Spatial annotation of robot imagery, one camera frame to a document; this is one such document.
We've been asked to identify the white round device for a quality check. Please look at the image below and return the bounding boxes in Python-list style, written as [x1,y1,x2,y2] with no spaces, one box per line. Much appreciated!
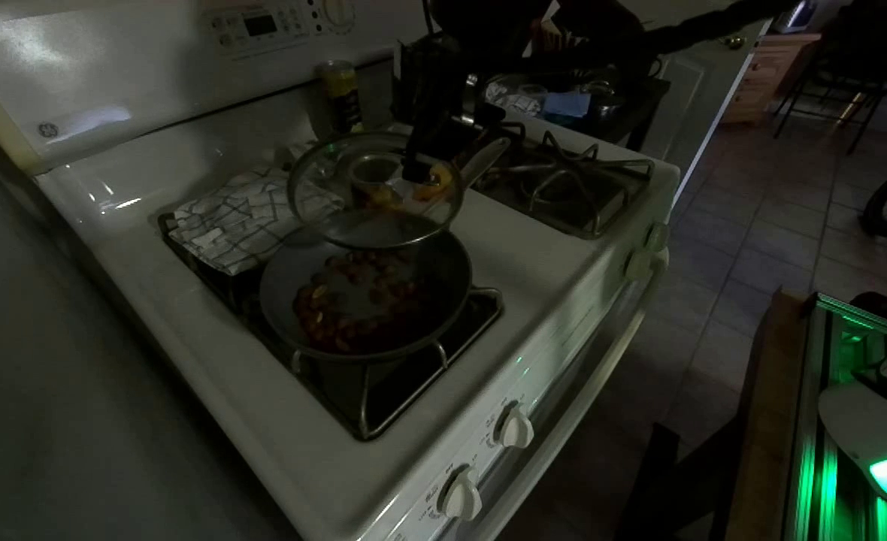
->
[815,380,887,475]

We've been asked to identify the wooden cabinet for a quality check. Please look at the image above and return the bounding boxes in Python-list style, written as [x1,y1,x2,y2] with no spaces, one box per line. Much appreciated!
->
[726,31,825,129]

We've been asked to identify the cooked food in pan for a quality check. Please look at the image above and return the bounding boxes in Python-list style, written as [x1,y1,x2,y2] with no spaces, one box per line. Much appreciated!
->
[292,248,436,359]

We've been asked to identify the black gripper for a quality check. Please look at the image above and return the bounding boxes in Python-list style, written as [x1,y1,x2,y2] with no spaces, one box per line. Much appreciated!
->
[397,34,468,188]

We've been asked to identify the white gas stove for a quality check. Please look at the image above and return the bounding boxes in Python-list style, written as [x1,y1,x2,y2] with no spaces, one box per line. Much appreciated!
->
[0,0,687,541]

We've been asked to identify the white stove knob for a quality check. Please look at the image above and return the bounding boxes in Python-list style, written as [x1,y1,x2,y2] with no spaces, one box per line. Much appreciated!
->
[434,464,488,527]
[488,397,540,455]

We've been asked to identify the small dark bowl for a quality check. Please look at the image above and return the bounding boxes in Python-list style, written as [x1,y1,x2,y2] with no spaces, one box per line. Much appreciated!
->
[349,152,403,200]

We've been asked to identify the checkered kitchen cloth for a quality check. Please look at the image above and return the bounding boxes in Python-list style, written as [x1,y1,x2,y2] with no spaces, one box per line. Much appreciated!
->
[157,156,313,281]

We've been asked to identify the blue folded cloth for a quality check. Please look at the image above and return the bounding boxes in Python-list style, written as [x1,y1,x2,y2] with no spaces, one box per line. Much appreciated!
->
[537,87,596,125]

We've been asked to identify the black side cart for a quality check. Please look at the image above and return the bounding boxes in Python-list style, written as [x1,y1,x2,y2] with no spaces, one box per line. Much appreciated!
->
[477,68,674,156]

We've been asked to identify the dark metal chair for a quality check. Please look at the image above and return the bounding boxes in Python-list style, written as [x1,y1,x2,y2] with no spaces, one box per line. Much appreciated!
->
[767,2,887,156]

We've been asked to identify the round glass pan lid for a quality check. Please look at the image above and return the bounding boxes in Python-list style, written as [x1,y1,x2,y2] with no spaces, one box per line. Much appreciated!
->
[287,129,468,257]

